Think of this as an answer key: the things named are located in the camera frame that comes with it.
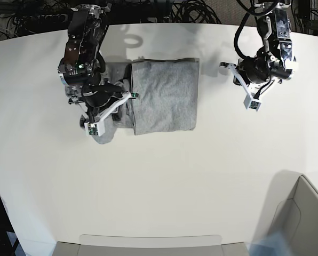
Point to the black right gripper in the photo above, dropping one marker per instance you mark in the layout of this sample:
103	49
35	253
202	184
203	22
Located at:
100	97

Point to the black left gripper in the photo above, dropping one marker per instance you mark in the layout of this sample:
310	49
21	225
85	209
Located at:
254	71

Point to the grey T-shirt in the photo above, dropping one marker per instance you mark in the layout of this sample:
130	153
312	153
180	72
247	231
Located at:
168	93

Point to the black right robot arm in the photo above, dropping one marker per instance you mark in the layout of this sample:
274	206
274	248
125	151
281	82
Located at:
82	66

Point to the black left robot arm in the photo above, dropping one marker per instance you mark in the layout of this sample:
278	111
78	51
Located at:
275	59

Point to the beige box at bottom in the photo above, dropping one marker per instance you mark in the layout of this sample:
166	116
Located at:
116	245

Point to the beige box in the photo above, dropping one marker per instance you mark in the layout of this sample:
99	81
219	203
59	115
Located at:
116	245
294	229

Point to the beige box at right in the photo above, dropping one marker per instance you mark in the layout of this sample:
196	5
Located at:
294	229

